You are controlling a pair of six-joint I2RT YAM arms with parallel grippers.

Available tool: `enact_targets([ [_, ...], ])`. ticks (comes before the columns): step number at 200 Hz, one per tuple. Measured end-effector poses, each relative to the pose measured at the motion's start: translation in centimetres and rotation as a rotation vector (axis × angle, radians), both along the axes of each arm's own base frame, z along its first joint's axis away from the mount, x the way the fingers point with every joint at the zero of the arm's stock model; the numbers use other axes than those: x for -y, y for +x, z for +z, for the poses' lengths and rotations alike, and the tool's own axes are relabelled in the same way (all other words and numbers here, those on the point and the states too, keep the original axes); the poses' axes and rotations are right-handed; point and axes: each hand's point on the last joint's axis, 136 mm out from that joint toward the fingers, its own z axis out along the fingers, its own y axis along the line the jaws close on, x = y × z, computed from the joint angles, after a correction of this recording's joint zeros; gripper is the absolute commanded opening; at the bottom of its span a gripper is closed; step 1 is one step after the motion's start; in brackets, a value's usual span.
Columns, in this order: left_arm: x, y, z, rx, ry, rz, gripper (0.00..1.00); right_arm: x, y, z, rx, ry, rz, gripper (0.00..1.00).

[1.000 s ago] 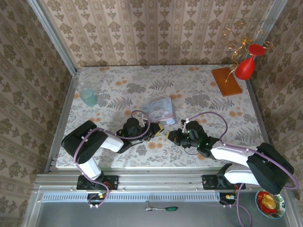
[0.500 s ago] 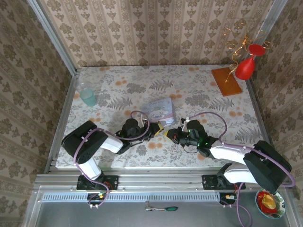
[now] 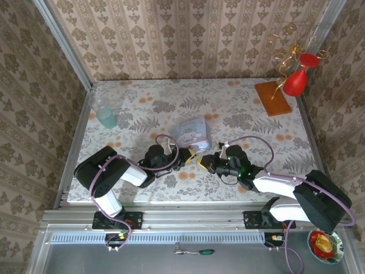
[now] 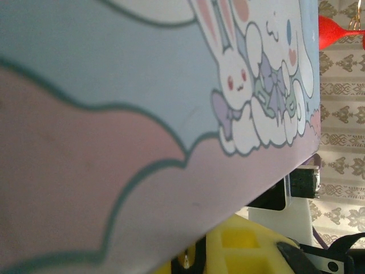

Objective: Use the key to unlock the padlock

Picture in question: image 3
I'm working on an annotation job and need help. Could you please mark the pastel cartoon tin box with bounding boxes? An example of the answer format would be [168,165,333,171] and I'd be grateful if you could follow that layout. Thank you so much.
[169,116,212,151]

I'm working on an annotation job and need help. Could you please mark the floral tablecloth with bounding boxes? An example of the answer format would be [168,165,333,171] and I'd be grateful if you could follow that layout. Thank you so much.
[68,79,321,204]

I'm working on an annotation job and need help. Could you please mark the teal translucent cup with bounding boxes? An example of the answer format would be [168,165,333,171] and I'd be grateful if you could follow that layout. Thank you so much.
[96,107,116,129]

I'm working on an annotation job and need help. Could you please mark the orange wooden base board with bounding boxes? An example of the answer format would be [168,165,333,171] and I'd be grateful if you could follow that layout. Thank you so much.
[254,81,293,117]

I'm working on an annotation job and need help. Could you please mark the clear plastic cup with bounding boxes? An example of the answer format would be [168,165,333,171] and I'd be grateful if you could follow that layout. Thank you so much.
[88,95,107,111]

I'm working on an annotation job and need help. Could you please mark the red wine glass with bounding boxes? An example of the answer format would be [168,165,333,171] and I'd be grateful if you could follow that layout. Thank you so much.
[282,53,321,97]

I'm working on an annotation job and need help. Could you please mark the red yellow snack wrapper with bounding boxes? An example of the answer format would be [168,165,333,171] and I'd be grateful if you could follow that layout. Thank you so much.
[310,231,335,255]

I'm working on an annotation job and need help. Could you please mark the patterned ceramic bowl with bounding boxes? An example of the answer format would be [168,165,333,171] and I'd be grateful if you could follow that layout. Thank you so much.
[307,229,345,266]

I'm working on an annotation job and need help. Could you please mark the aluminium profile frame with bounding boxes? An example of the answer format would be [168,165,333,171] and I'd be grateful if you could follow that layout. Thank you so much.
[27,0,360,274]

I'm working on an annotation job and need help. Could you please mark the grey slotted cable duct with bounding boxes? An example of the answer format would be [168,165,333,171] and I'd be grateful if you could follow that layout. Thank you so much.
[50,231,265,245]

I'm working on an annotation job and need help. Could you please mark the green-handled ratchet screwdriver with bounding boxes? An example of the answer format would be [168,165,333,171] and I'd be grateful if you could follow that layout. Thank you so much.
[174,241,216,256]

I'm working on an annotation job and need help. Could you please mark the gold wire stand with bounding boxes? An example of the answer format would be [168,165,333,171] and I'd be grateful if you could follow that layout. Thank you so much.
[267,24,329,100]

